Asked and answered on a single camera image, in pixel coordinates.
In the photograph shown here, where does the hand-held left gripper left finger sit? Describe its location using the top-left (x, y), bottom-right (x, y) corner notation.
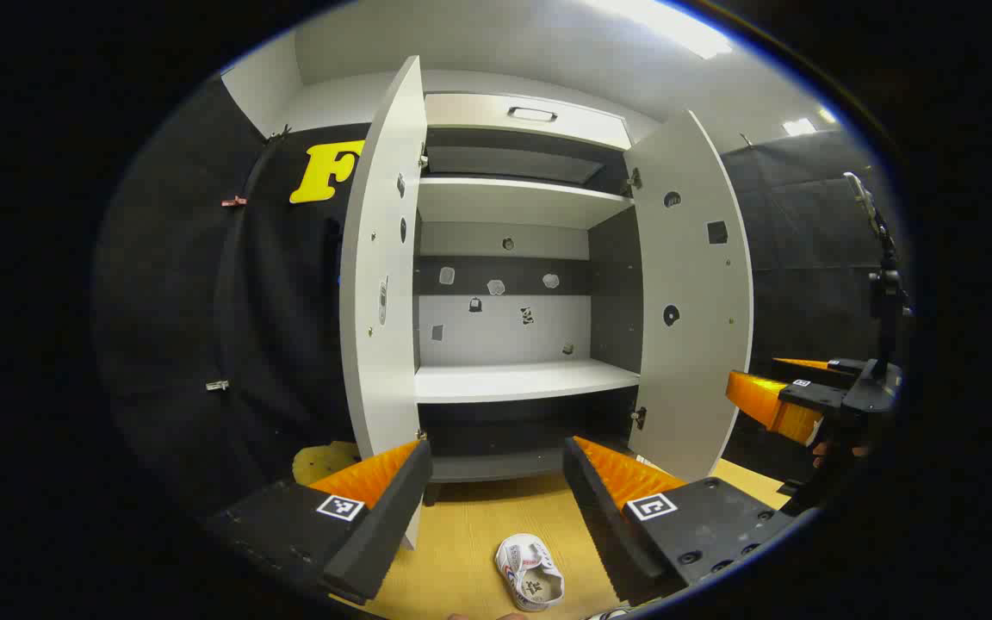
top-left (203, 439), bottom-right (433, 605)

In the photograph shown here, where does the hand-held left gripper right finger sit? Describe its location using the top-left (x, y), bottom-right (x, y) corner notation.
top-left (562, 436), bottom-right (798, 606)

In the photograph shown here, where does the light grey cabinet door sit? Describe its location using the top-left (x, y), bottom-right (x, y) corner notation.
top-left (338, 56), bottom-right (428, 549)
top-left (625, 109), bottom-right (755, 483)

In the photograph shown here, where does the yellow plush toy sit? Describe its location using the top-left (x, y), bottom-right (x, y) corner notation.
top-left (292, 441), bottom-right (361, 486)

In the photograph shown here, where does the black backdrop cloth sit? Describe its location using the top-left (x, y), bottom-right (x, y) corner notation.
top-left (91, 73), bottom-right (902, 518)

